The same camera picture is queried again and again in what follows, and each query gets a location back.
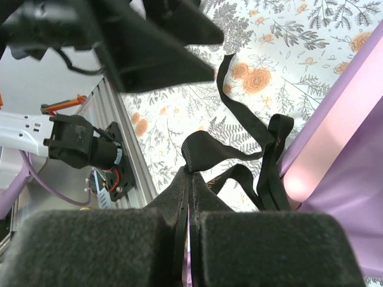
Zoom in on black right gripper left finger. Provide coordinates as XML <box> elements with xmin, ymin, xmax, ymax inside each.
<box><xmin>0</xmin><ymin>166</ymin><xmax>190</xmax><ymax>287</ymax></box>

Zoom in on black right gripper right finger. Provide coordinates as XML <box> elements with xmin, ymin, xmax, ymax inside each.
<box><xmin>193</xmin><ymin>174</ymin><xmax>367</xmax><ymax>287</ymax></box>

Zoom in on black ribbon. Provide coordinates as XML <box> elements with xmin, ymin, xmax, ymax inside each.
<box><xmin>181</xmin><ymin>53</ymin><xmax>296</xmax><ymax>212</ymax></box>

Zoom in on purple wrapping paper sheet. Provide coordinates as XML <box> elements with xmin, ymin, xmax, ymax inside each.
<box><xmin>181</xmin><ymin>20</ymin><xmax>383</xmax><ymax>287</ymax></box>

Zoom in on small circuit board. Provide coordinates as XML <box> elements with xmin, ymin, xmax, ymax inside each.
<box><xmin>89</xmin><ymin>169</ymin><xmax>114</xmax><ymax>210</ymax></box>

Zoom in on floral printed tablecloth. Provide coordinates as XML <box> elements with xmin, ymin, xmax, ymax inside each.
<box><xmin>118</xmin><ymin>0</ymin><xmax>383</xmax><ymax>287</ymax></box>

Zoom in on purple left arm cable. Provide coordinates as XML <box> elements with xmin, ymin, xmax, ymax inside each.
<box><xmin>19</xmin><ymin>151</ymin><xmax>92</xmax><ymax>207</ymax></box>

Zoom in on aluminium table frame rails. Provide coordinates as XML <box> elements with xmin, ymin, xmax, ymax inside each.
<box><xmin>74</xmin><ymin>76</ymin><xmax>159</xmax><ymax>210</ymax></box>

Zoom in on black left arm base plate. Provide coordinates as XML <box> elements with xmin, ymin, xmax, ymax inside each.
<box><xmin>101</xmin><ymin>121</ymin><xmax>136</xmax><ymax>203</ymax></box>

